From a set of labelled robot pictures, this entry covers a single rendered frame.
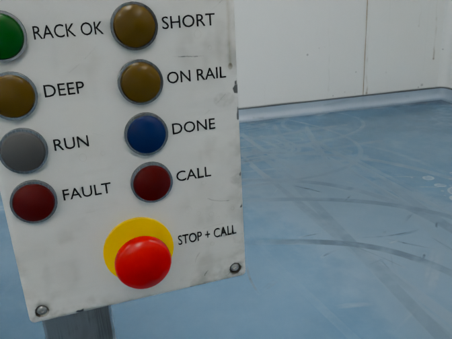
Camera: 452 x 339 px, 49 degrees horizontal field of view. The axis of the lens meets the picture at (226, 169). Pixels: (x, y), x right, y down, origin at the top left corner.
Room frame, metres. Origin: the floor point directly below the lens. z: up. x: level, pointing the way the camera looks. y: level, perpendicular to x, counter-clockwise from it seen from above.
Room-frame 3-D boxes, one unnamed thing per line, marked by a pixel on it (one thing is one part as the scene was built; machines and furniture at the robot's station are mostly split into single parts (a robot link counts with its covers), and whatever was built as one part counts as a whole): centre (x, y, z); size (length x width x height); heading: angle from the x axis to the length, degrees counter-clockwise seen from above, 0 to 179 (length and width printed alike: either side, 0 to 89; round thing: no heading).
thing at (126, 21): (0.33, 0.05, 1.01); 0.03 x 0.01 x 0.03; 107
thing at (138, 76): (0.33, 0.05, 0.98); 0.03 x 0.01 x 0.03; 107
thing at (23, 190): (0.31, 0.13, 0.90); 0.03 x 0.01 x 0.03; 107
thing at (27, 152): (0.31, 0.13, 0.94); 0.03 x 0.01 x 0.03; 107
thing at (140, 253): (0.32, 0.07, 0.85); 0.04 x 0.04 x 0.04; 17
